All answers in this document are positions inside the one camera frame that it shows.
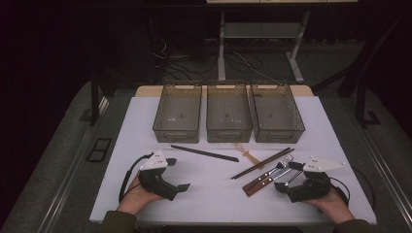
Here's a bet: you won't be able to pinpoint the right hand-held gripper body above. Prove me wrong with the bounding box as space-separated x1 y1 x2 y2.
285 156 346 203

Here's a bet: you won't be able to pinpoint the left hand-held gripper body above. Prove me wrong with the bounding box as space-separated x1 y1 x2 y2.
138 149 180 202

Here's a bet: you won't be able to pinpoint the knife with wooden handle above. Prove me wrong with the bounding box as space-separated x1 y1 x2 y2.
245 166 294 197

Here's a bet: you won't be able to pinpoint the brown chopstick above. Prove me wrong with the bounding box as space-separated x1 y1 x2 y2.
232 148 295 181
230 147 292 179

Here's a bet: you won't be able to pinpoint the small whisk with wooden handle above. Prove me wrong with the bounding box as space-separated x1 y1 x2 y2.
233 141 264 170

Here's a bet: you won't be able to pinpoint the clear brown plastic bin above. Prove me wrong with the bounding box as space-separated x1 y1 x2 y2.
152 83 203 145
249 83 306 144
205 83 254 144

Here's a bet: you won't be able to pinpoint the person's left hand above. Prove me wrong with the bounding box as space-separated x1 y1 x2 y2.
117 175 163 216

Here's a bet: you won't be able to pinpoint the person's right hand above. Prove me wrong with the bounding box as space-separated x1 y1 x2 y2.
304 186 356 225

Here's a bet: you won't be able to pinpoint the thin metal utensil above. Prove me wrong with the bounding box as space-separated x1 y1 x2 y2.
285 170 304 187

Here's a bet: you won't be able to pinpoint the white table mat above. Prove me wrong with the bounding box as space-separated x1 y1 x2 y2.
89 95 378 226

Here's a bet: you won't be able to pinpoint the black stand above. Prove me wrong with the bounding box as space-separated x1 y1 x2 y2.
79 69 113 127
354 77 382 129

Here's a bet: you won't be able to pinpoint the black tripod legs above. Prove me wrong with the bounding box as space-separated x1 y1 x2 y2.
311 16 406 99

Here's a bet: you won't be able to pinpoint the black computer tower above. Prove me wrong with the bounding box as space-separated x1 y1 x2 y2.
166 13 207 61

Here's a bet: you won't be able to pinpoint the white metal desk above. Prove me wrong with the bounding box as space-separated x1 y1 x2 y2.
206 0 360 84

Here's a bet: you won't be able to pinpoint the left hand-held gripper cable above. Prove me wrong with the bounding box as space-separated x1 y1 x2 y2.
118 152 154 204

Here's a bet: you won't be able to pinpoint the metal floor rail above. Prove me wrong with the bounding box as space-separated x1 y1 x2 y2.
33 96 111 233
351 124 412 224

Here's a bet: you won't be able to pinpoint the black floor cable bundle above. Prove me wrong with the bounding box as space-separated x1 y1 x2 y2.
152 38 270 82

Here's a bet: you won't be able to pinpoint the white floor cable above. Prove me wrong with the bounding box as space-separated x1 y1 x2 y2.
232 50 277 83

